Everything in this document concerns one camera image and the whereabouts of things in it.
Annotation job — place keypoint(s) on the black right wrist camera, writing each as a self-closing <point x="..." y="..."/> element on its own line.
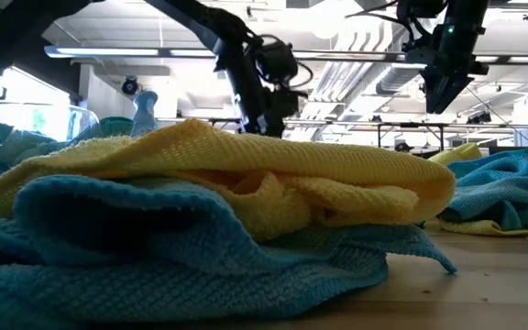
<point x="416" y="56"/>

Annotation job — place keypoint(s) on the clear plastic water bottle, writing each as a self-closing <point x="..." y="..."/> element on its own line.
<point x="145" y="112"/>

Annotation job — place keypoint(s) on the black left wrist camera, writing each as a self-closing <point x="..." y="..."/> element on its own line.
<point x="286" y="103"/>

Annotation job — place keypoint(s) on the grey corrugated air duct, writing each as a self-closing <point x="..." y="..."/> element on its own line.
<point x="397" y="78"/>

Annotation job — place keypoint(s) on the round black ceiling fixture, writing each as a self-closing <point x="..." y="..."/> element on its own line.
<point x="129" y="85"/>

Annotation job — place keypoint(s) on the yellow microfiber towel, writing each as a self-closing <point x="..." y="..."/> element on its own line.
<point x="475" y="227"/>
<point x="200" y="151"/>
<point x="457" y="153"/>

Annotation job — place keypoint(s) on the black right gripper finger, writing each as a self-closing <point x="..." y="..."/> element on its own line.
<point x="443" y="89"/>

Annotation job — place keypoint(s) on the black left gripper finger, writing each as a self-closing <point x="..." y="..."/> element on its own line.
<point x="268" y="124"/>

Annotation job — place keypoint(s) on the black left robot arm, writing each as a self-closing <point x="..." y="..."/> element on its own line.
<point x="190" y="18"/>

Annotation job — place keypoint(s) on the clear plastic basket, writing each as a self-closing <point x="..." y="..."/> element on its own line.
<point x="87" y="120"/>

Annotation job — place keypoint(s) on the black track spotlights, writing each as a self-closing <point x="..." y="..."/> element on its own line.
<point x="479" y="118"/>

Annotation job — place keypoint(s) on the black ceiling bracket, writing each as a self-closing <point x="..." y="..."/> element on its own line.
<point x="527" y="14"/>

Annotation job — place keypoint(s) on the white ribbed ceiling duct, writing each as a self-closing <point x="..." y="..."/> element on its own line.
<point x="337" y="78"/>

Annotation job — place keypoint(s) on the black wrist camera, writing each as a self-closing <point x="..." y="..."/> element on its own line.
<point x="416" y="56"/>
<point x="286" y="103"/>

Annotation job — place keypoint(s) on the black computer monitor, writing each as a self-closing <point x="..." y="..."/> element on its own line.
<point x="507" y="149"/>

